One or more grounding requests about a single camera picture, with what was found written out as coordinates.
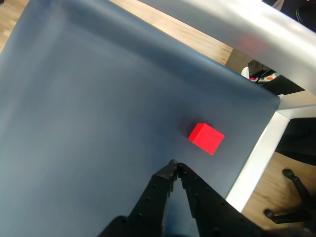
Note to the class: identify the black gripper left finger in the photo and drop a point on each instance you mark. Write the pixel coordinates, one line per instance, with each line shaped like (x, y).
(150, 202)

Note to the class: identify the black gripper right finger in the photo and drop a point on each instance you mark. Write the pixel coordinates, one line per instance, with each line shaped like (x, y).
(209, 212)

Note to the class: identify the red cube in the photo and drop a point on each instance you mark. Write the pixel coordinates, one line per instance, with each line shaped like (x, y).
(206, 139)

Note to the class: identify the white table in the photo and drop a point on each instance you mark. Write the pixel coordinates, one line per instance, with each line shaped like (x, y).
(256, 158)

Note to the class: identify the black office chair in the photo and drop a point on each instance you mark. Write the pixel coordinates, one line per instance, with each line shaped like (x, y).
(300, 187)

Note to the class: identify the grey table mat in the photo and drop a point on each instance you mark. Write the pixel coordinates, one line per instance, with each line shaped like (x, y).
(98, 98)

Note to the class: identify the white power strip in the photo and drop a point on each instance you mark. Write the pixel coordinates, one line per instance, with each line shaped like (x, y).
(244, 72)

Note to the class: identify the white metal frame bar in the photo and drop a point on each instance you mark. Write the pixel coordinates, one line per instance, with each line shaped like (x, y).
(247, 29)

